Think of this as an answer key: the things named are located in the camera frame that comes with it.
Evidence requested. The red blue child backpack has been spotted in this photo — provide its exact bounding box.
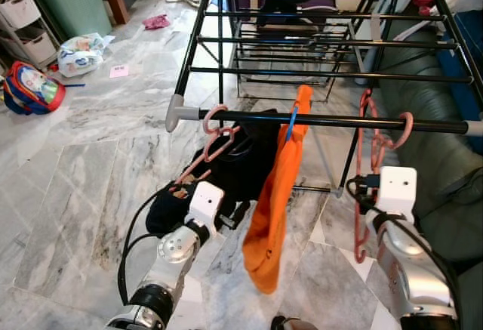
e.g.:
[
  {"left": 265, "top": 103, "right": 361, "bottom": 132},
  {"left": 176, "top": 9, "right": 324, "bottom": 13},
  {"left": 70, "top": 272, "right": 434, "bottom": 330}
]
[{"left": 4, "top": 60, "right": 66, "bottom": 116}]

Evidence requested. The white blue plastic bag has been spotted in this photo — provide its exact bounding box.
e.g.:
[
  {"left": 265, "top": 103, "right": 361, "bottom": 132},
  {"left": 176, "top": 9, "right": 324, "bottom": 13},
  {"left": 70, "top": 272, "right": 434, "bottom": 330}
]
[{"left": 58, "top": 33, "right": 115, "bottom": 78}]

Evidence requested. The black wire shoe rack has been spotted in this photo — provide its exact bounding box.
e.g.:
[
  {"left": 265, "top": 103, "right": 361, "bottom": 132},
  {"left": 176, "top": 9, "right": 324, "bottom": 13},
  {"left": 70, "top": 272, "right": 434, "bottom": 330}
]
[{"left": 230, "top": 0, "right": 378, "bottom": 103}]

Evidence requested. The grey green sofa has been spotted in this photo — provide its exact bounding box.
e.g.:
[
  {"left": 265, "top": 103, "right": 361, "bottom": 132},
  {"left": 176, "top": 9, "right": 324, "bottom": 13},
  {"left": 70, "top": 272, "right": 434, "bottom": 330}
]
[{"left": 377, "top": 39, "right": 483, "bottom": 330}]

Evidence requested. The white drawer unit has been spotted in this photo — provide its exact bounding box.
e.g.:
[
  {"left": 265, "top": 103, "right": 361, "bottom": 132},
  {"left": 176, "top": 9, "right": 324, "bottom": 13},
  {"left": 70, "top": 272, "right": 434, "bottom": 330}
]
[{"left": 0, "top": 0, "right": 59, "bottom": 66}]

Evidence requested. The blue plastic hanger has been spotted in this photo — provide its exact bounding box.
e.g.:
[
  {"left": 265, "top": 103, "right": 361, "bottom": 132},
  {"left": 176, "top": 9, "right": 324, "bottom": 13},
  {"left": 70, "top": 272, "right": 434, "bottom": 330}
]
[{"left": 285, "top": 103, "right": 300, "bottom": 143}]

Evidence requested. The black metal drying rack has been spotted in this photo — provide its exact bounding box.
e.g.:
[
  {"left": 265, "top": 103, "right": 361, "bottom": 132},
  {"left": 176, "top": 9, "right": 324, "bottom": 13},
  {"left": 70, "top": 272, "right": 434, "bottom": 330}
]
[{"left": 166, "top": 0, "right": 483, "bottom": 199}]

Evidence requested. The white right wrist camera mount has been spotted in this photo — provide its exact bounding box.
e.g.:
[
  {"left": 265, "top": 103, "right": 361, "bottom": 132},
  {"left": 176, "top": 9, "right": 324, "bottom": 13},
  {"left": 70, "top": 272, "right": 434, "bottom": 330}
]
[{"left": 377, "top": 166, "right": 418, "bottom": 221}]

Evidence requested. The black garment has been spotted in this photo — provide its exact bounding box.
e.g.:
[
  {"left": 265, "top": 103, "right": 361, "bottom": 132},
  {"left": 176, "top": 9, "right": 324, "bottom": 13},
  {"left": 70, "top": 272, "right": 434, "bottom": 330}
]
[{"left": 146, "top": 109, "right": 281, "bottom": 236}]

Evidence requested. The salmon pink plastic hanger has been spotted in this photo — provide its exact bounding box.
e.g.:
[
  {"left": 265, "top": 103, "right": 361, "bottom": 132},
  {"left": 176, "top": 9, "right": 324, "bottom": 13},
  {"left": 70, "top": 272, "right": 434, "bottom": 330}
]
[
  {"left": 172, "top": 105, "right": 242, "bottom": 199},
  {"left": 353, "top": 88, "right": 414, "bottom": 264}
]

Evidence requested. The pink paper slip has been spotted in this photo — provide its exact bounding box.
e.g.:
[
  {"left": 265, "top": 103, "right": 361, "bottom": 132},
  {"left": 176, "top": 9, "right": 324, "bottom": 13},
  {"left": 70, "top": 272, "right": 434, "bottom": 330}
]
[{"left": 109, "top": 64, "right": 131, "bottom": 79}]

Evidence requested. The small pink cloth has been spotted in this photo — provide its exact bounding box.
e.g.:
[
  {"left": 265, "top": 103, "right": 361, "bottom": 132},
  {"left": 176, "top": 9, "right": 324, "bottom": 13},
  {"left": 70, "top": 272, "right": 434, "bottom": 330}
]
[{"left": 143, "top": 14, "right": 173, "bottom": 30}]

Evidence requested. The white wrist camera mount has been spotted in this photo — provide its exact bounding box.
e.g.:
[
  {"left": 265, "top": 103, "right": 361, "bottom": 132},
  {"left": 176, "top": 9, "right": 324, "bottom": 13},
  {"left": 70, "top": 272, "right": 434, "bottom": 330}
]
[
  {"left": 377, "top": 166, "right": 418, "bottom": 221},
  {"left": 185, "top": 181, "right": 226, "bottom": 236}
]

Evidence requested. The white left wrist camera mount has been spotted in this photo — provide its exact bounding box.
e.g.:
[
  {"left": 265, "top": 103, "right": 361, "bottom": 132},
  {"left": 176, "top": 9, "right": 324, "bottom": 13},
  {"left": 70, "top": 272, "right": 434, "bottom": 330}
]
[{"left": 185, "top": 181, "right": 226, "bottom": 236}]

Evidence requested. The orange garment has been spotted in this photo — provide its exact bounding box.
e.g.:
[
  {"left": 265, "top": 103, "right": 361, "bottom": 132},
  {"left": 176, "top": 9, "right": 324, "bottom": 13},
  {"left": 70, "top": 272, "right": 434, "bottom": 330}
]
[{"left": 243, "top": 85, "right": 312, "bottom": 295}]

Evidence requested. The black robot right foot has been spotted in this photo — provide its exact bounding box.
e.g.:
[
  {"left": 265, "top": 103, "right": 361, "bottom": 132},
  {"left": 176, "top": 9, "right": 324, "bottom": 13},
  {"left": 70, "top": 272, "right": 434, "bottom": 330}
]
[{"left": 270, "top": 315, "right": 306, "bottom": 330}]

